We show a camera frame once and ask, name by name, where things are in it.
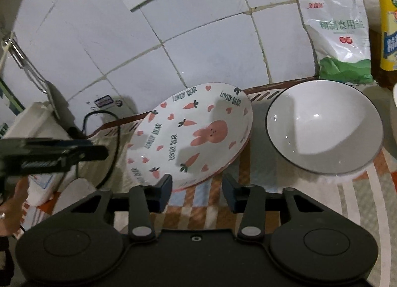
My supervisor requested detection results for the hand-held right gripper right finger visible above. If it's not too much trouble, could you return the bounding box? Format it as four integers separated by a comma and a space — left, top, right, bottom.
223, 173, 327, 242

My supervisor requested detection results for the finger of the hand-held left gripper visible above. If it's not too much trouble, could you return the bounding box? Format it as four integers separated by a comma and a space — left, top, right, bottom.
62, 145, 109, 166

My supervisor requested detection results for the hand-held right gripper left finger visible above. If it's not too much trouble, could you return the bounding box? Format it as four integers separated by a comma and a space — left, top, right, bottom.
70, 174, 173, 242

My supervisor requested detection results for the white plate with pink rabbit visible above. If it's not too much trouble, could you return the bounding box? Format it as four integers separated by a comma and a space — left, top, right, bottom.
126, 82, 253, 193

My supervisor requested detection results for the person's left hand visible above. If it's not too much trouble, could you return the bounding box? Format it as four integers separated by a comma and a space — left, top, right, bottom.
0, 178, 29, 238

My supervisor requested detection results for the white plastic appliance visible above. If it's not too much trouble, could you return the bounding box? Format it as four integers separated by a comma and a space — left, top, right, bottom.
0, 100, 107, 213

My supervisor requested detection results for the striped counter mat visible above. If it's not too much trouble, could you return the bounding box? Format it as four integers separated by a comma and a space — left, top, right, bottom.
19, 78, 397, 235

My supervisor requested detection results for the white and green salt bag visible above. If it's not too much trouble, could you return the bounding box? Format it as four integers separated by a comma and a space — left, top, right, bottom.
295, 0, 374, 84

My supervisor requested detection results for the oil bottle with yellow label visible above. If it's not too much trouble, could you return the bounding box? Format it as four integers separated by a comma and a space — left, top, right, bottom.
354, 0, 397, 89

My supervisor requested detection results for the black cable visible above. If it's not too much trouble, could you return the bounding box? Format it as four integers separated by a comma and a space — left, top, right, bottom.
81, 110, 121, 190

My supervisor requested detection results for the small wall sticker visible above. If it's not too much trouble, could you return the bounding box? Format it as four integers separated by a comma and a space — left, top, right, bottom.
92, 95, 115, 108

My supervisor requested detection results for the metal wire clip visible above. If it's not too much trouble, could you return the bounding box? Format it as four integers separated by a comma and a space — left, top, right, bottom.
0, 31, 64, 120

